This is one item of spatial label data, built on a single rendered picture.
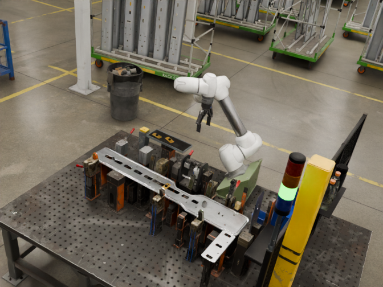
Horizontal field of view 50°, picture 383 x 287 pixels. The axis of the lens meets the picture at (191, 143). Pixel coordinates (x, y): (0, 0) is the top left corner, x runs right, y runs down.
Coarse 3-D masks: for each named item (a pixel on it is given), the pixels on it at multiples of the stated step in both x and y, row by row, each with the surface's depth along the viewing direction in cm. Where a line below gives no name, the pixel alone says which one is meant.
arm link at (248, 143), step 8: (224, 80) 336; (224, 88) 336; (216, 96) 338; (224, 96) 338; (224, 104) 343; (232, 104) 345; (224, 112) 348; (232, 112) 345; (232, 120) 348; (240, 120) 351; (240, 128) 351; (240, 136) 354; (248, 136) 353; (256, 136) 357; (240, 144) 355; (248, 144) 354; (256, 144) 356; (248, 152) 356
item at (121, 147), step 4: (120, 140) 348; (116, 144) 343; (120, 144) 343; (124, 144) 344; (116, 148) 346; (120, 148) 343; (124, 148) 346; (120, 152) 345; (124, 152) 349; (120, 164) 352
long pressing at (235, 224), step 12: (120, 156) 339; (120, 168) 325; (132, 168) 327; (144, 168) 328; (144, 180) 315; (156, 180) 317; (168, 180) 319; (168, 192) 306; (180, 192) 307; (180, 204) 297; (192, 204) 297; (216, 204) 300; (204, 216) 288; (216, 216) 289; (228, 216) 291; (240, 216) 292; (228, 228) 281; (240, 228) 282
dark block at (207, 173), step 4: (208, 172) 313; (212, 172) 314; (204, 176) 310; (208, 176) 309; (212, 176) 315; (204, 180) 312; (208, 180) 311; (204, 184) 315; (204, 188) 316; (204, 192) 318
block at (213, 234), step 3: (213, 231) 280; (210, 234) 277; (213, 234) 277; (216, 234) 278; (207, 237) 274; (210, 237) 274; (213, 237) 274; (207, 240) 275; (210, 240) 273; (213, 240) 272; (207, 243) 276; (210, 243) 274; (207, 246) 277; (201, 264) 288; (213, 264) 290
